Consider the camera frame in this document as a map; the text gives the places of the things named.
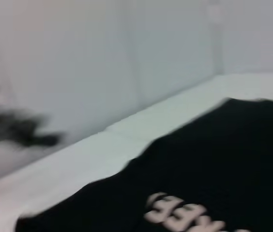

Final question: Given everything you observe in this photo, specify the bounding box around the black shirt with FREE print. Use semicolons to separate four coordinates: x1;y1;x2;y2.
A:
14;96;273;232

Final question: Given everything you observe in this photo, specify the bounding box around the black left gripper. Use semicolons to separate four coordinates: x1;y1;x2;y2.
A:
0;106;65;148

